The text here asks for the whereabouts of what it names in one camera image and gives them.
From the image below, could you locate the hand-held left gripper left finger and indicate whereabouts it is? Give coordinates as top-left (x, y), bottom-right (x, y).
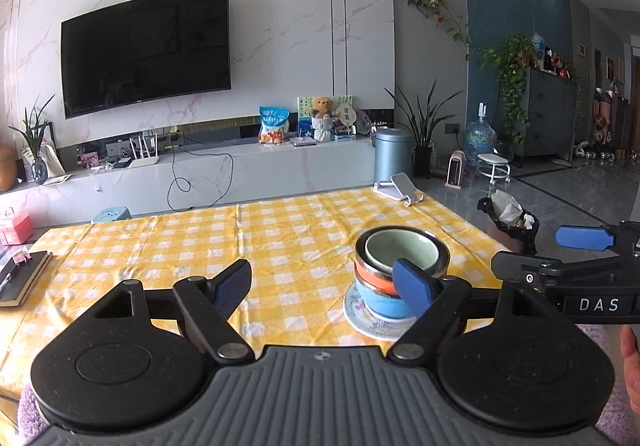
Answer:
top-left (90, 258), bottom-right (256, 365)

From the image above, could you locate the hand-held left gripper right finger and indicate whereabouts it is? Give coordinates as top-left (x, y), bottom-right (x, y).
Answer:
top-left (387, 258), bottom-right (558, 368)

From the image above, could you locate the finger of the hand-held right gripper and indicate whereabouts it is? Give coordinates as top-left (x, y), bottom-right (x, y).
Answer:
top-left (491, 251), bottom-right (640, 285)
top-left (555, 221), bottom-right (640, 255)

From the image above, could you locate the pale green ceramic bowl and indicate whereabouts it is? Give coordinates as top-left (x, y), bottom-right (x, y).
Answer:
top-left (364, 229), bottom-right (442, 275)

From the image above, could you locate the stainless steel bowl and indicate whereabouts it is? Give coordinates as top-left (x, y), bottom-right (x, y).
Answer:
top-left (353, 225), bottom-right (450, 323)

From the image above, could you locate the large white fruit-print plate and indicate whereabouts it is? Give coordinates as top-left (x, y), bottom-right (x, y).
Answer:
top-left (343, 282), bottom-right (426, 342)

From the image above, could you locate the person's right hand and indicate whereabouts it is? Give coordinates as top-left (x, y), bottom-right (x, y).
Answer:
top-left (620, 326), bottom-right (640, 414)

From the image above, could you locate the black bag waste basket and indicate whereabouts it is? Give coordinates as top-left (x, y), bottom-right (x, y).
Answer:
top-left (476, 191), bottom-right (541, 254)

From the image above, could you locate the yellow checked tablecloth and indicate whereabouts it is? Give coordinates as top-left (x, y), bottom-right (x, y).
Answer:
top-left (0, 186), bottom-right (506, 402)

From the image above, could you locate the white phone stand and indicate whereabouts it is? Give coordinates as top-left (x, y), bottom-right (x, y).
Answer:
top-left (372, 172), bottom-right (425, 207)

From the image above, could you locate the white round rolling stool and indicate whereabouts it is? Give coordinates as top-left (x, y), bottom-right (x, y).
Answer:
top-left (475, 153), bottom-right (512, 185)

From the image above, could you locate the purple fuzzy cloth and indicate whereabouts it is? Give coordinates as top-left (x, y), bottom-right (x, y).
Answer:
top-left (17, 326), bottom-right (640, 446)

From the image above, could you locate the pink space heater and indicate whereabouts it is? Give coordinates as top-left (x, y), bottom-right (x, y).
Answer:
top-left (445, 151), bottom-right (468, 189)

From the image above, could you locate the white marble television console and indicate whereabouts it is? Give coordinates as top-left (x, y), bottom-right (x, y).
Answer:
top-left (0, 133), bottom-right (396, 229)

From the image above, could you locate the grey-blue trash can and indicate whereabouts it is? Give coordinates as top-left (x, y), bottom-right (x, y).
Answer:
top-left (373, 127), bottom-right (415, 187)

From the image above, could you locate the tall-leaf potted plant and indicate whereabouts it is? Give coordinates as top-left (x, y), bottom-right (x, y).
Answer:
top-left (385, 80), bottom-right (463, 179)

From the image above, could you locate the grey drawer cabinet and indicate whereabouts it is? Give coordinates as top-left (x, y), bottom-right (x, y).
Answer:
top-left (520, 67), bottom-right (578, 157)

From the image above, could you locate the blue water bottle with pump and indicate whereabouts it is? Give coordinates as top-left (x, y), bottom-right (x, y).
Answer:
top-left (465, 102), bottom-right (497, 167)

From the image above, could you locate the teal plastic stool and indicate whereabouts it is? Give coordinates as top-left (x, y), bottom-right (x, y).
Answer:
top-left (91, 207), bottom-right (132, 225)

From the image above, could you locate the white router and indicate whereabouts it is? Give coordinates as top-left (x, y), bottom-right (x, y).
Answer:
top-left (129, 135), bottom-right (160, 169)

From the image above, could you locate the blue pet food bag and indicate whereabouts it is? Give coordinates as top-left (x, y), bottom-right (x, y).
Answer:
top-left (258, 106), bottom-right (291, 145)

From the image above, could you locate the leafy potted plant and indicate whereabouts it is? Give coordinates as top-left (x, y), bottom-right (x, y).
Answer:
top-left (480, 36), bottom-right (538, 147)

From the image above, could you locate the round paper hand fan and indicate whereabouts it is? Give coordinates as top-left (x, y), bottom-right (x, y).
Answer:
top-left (334, 106), bottom-right (358, 134)

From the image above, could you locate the green painted picture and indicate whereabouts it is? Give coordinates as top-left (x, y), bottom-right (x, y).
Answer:
top-left (297, 96), bottom-right (353, 139)

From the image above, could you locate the brown teddy bear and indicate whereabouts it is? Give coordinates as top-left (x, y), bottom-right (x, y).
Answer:
top-left (310, 96), bottom-right (336, 121)

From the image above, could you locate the black book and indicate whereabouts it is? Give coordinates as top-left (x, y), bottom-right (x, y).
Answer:
top-left (0, 250), bottom-right (53, 307)

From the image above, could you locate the pink box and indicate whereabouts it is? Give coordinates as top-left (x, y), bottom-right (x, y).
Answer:
top-left (0, 208), bottom-right (33, 245)

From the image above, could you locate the plant in glass vase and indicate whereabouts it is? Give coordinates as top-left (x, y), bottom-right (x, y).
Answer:
top-left (7, 94), bottom-right (56, 185)

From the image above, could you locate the brown ceramic vase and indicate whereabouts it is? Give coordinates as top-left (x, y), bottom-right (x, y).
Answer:
top-left (0, 146), bottom-right (18, 193)

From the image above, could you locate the hanging vine plant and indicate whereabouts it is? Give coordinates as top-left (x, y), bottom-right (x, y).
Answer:
top-left (404, 0), bottom-right (471, 61)

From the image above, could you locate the black cable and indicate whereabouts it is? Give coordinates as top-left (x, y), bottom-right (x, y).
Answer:
top-left (167, 146), bottom-right (234, 211)

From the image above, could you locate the black wall television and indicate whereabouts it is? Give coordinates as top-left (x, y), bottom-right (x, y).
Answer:
top-left (61, 0), bottom-right (232, 120)

